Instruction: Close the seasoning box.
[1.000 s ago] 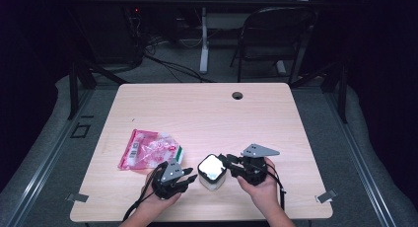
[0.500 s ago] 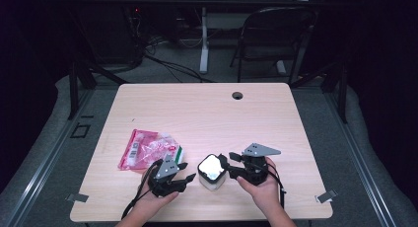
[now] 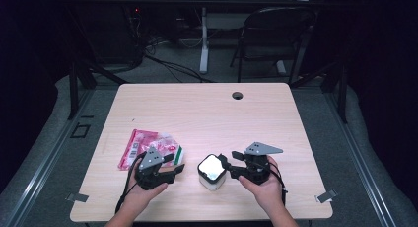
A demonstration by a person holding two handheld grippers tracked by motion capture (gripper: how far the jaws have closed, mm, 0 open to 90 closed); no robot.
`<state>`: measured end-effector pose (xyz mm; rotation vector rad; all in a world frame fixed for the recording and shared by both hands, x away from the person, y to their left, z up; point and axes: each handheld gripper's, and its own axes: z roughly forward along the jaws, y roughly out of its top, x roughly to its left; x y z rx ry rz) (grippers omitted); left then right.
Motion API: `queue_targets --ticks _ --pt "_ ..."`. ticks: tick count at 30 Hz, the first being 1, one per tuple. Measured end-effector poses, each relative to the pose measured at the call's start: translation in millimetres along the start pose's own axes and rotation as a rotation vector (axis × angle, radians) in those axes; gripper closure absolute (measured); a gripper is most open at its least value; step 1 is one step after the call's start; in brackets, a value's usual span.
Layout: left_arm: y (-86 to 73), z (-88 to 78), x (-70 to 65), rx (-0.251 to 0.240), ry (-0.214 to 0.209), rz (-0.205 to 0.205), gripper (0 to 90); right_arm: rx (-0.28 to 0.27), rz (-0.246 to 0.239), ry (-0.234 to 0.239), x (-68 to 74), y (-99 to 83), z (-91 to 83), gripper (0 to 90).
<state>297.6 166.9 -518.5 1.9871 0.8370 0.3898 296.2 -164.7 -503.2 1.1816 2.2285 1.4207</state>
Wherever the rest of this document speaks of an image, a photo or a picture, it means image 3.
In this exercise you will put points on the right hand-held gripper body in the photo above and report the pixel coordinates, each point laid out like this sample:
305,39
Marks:
256,171

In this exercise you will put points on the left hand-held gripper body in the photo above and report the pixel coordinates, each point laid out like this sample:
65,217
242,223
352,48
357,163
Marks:
149,177

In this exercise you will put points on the glass jar with black lid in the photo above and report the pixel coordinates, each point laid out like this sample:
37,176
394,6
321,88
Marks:
212,167

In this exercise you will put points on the red and white seasoning packet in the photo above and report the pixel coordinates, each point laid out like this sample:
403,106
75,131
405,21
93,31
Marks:
151,143

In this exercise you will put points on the person's left hand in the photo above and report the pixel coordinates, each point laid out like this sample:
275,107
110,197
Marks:
139,202

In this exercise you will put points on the person's right hand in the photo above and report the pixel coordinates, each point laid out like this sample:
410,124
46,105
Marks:
267,195

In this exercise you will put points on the grey metal table clip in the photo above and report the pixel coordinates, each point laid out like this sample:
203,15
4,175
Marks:
326,196
77,197

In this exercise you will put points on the white desk foot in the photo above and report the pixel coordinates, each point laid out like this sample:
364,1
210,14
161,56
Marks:
281,67

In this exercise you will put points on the white desk leg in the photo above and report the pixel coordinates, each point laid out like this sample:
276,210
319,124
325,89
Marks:
204,46

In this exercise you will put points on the dark computer tower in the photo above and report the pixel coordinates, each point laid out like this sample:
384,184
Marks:
131,36

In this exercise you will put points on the black folding chair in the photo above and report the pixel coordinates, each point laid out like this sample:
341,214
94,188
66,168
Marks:
276,23

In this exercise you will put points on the grey metal floor rail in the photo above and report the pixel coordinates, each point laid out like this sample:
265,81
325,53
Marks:
361,161
42,167

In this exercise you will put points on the black metal frame stand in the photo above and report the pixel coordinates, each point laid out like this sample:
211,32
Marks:
74,89
341,95

